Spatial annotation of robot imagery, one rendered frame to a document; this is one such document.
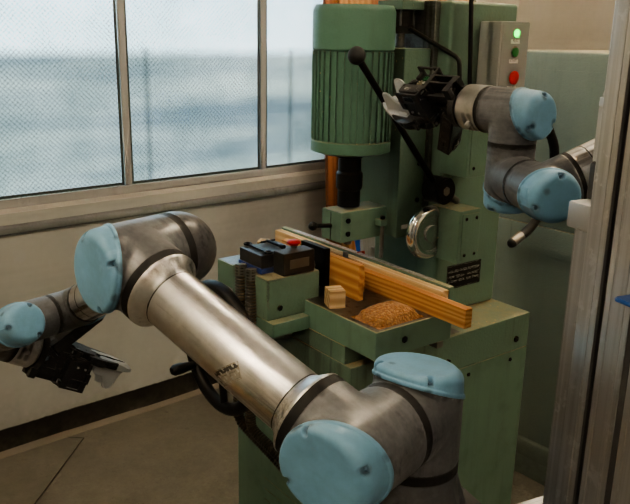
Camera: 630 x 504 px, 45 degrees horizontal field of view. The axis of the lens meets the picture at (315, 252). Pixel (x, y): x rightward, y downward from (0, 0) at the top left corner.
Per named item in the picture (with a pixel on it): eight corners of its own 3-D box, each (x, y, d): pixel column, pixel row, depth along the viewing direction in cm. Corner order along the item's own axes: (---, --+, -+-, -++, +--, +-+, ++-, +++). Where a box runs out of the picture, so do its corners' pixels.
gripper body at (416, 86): (416, 64, 133) (468, 67, 124) (436, 101, 138) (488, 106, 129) (390, 94, 131) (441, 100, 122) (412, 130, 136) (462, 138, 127)
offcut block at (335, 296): (339, 301, 161) (340, 284, 160) (345, 308, 157) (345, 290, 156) (324, 303, 160) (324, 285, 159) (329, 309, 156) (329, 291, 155)
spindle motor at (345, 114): (294, 150, 169) (296, 4, 161) (355, 144, 180) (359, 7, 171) (344, 161, 156) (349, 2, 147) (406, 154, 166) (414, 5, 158)
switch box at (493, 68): (474, 94, 172) (480, 20, 167) (503, 93, 178) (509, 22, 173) (495, 96, 167) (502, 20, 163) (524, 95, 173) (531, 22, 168)
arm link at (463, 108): (508, 109, 126) (481, 144, 123) (487, 107, 129) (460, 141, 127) (492, 75, 121) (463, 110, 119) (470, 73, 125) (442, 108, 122)
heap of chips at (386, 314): (350, 317, 152) (351, 303, 151) (396, 304, 160) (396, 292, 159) (378, 330, 146) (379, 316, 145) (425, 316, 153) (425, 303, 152)
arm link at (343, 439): (449, 421, 88) (153, 196, 113) (377, 477, 77) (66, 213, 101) (412, 492, 94) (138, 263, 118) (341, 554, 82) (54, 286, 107)
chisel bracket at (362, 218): (320, 243, 173) (321, 207, 171) (367, 234, 182) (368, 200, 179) (341, 250, 168) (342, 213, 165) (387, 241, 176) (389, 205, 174)
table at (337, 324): (183, 287, 186) (182, 264, 185) (284, 267, 204) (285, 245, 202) (337, 375, 140) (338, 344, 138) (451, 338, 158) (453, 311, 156)
